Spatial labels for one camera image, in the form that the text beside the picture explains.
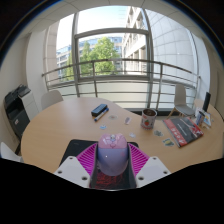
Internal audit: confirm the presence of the black mouse pad red-blue print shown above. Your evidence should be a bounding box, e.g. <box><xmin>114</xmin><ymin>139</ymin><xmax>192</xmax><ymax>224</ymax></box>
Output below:
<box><xmin>59</xmin><ymin>138</ymin><xmax>140</xmax><ymax>190</ymax></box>

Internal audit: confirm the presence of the blue marker pen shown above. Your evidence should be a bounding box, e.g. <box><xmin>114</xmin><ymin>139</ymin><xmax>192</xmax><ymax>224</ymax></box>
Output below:
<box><xmin>93</xmin><ymin>107</ymin><xmax>110</xmax><ymax>123</ymax></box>

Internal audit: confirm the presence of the red and black magazine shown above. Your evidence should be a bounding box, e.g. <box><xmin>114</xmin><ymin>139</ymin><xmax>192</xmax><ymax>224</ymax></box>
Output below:
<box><xmin>162</xmin><ymin>116</ymin><xmax>205</xmax><ymax>149</ymax></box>

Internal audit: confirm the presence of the black upright stand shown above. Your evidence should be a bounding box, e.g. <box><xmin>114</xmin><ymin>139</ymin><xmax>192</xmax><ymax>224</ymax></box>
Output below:
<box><xmin>201</xmin><ymin>91</ymin><xmax>212</xmax><ymax>113</ymax></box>

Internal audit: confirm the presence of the pink and lilac computer mouse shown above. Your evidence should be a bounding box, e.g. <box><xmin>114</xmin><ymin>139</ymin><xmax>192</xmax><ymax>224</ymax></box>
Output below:
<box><xmin>96</xmin><ymin>133</ymin><xmax>130</xmax><ymax>177</ymax></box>

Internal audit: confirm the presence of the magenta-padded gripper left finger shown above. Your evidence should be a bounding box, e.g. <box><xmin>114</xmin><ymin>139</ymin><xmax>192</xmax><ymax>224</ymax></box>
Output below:
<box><xmin>53</xmin><ymin>142</ymin><xmax>100</xmax><ymax>189</ymax></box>

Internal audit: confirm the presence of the green leafy tree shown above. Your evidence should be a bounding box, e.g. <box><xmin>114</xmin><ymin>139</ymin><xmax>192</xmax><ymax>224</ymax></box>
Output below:
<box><xmin>65</xmin><ymin>36</ymin><xmax>122</xmax><ymax>80</ymax></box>

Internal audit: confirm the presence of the grey metal balcony railing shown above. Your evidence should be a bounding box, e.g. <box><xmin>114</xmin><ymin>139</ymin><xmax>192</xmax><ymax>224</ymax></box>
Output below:
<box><xmin>41</xmin><ymin>58</ymin><xmax>202</xmax><ymax>111</ymax></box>

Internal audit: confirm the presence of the black whiteboard eraser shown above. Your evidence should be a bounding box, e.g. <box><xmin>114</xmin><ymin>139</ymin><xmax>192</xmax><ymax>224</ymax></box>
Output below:
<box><xmin>90</xmin><ymin>103</ymin><xmax>109</xmax><ymax>117</ymax></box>

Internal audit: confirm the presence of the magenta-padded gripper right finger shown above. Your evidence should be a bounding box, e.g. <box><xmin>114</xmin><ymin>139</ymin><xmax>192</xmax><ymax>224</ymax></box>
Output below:
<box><xmin>127</xmin><ymin>142</ymin><xmax>172</xmax><ymax>189</ymax></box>

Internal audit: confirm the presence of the black and white office printer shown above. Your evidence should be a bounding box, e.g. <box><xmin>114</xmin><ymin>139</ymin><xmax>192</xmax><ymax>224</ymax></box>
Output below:
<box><xmin>3</xmin><ymin>84</ymin><xmax>40</xmax><ymax>140</ymax></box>

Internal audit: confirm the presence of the strawberry print cup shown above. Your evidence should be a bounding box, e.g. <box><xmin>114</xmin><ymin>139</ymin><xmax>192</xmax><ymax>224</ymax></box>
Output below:
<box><xmin>140</xmin><ymin>108</ymin><xmax>158</xmax><ymax>131</ymax></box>

